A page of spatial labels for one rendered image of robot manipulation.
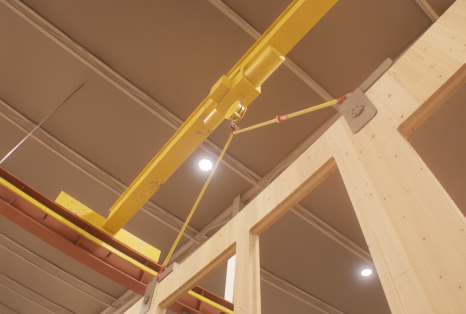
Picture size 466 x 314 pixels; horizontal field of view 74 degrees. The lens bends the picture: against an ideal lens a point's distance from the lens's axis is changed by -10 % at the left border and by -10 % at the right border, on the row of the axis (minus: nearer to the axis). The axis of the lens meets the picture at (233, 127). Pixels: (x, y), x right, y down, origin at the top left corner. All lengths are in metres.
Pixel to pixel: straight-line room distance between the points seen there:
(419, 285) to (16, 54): 12.50
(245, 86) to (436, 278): 3.91
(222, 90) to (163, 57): 5.84
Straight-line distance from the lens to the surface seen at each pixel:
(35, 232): 7.47
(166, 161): 6.14
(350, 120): 2.14
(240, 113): 4.43
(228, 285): 10.38
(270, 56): 4.71
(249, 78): 4.82
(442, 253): 1.33
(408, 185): 1.56
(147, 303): 3.42
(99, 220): 7.86
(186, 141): 5.81
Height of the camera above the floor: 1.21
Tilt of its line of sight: 60 degrees up
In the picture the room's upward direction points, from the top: 7 degrees clockwise
